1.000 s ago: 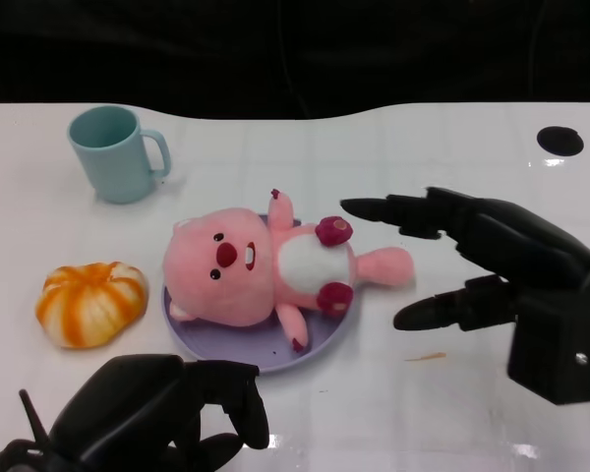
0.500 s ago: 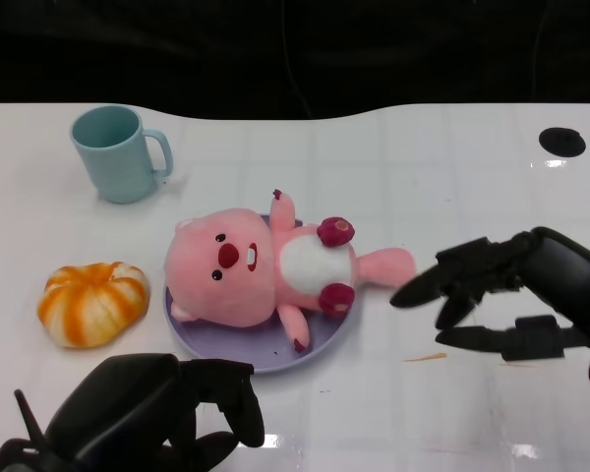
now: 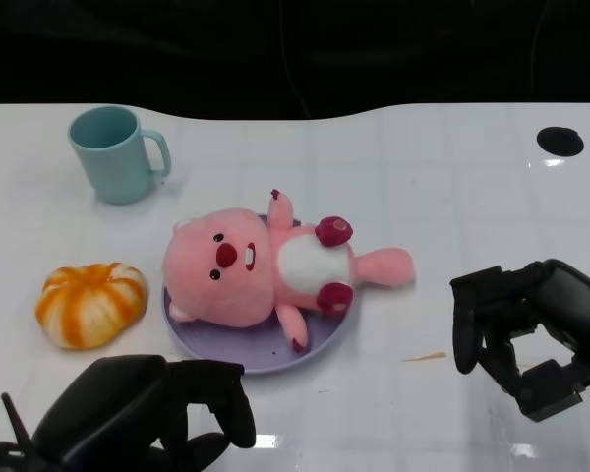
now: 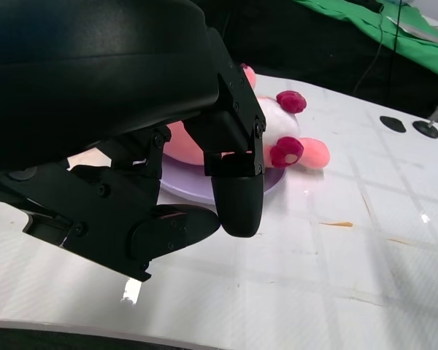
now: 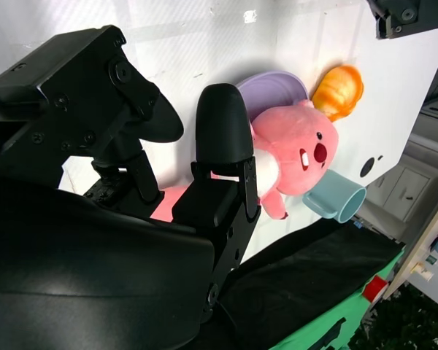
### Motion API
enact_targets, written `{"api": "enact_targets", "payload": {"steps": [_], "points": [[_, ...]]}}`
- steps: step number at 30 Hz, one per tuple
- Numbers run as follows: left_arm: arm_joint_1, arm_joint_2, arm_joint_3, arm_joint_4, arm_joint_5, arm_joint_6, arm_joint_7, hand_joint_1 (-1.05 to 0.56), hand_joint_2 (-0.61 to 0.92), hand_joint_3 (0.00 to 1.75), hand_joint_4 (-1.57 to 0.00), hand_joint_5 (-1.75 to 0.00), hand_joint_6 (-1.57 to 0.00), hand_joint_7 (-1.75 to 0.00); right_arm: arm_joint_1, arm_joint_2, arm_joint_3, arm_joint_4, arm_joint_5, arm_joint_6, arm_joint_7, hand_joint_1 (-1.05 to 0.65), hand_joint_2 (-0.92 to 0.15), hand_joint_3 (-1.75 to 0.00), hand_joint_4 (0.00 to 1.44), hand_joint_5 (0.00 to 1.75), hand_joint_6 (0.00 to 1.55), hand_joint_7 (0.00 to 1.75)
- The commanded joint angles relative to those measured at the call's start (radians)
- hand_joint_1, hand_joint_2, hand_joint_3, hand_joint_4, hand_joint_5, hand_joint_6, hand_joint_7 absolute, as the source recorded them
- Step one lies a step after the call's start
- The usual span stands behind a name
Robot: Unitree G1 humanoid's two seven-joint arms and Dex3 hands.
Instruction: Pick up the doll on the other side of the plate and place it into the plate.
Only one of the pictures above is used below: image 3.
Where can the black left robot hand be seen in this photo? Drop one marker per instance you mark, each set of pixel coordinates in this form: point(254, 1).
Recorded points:
point(118, 413)

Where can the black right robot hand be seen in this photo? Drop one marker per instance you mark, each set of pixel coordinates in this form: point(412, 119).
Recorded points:
point(570, 300)

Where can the pink plush beaver doll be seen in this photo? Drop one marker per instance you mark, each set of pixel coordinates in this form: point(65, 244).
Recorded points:
point(216, 275)

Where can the lilac round plate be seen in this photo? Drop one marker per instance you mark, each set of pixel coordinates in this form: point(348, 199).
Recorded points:
point(236, 351)

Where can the orange white pumpkin toy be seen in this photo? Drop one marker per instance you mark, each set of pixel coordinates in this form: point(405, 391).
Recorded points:
point(91, 307)

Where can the black oval table grommet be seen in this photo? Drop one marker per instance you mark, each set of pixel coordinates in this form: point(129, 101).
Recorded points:
point(560, 140)

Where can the teal plastic mug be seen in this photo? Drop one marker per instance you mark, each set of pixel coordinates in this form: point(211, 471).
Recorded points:
point(113, 164)

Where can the black backdrop cloth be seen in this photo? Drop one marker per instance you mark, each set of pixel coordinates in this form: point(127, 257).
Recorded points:
point(177, 49)

